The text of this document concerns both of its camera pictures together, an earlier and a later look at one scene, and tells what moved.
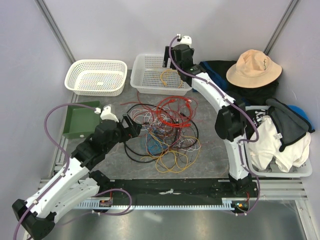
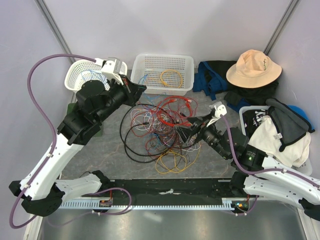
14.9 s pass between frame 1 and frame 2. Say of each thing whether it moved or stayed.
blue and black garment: stayed
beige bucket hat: stayed
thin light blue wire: moved
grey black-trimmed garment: stayed
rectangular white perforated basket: stayed
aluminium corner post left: stayed
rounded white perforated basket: stayed
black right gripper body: moved
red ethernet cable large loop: stayed
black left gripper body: moved
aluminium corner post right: stayed
